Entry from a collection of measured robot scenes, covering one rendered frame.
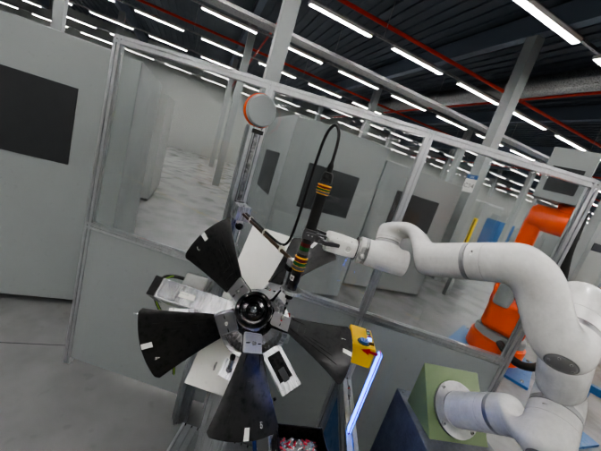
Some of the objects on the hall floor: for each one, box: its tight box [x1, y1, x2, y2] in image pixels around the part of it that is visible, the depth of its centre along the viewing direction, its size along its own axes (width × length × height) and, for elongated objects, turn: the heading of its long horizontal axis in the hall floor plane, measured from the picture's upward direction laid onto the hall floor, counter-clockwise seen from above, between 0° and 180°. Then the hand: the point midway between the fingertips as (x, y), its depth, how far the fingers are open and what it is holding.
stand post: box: [194, 392, 223, 451], centre depth 126 cm, size 4×9×91 cm, turn 31°
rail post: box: [319, 383, 337, 432], centre depth 148 cm, size 4×4×78 cm
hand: (309, 233), depth 94 cm, fingers closed on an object, 4 cm apart
